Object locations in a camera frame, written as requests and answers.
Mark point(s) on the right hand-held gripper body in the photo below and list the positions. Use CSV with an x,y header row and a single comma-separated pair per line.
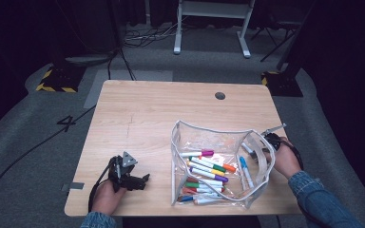
x,y
272,142

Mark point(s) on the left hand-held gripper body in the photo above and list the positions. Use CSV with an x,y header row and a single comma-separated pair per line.
x,y
122,179

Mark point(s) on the white marker pen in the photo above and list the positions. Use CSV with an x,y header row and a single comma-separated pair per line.
x,y
246,147

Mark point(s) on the pile of colourful markers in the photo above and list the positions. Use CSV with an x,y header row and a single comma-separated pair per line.
x,y
207,167

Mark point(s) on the clear pouch with white trim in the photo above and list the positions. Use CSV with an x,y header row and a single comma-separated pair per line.
x,y
209,136

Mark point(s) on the person's right hand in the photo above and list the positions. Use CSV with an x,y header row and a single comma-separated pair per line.
x,y
286,160

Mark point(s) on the person's left hand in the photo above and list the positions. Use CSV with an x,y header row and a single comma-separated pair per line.
x,y
106,199

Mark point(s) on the grey tape strip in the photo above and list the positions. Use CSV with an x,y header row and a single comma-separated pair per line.
x,y
74,186

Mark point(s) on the black hazard-striped stand base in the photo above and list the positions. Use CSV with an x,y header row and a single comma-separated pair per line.
x,y
61,80
283,84

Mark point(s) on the black tripod legs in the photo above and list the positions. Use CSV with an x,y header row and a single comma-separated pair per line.
x,y
275,44

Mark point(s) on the white metal desk frame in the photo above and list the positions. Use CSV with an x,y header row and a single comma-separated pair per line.
x,y
214,9

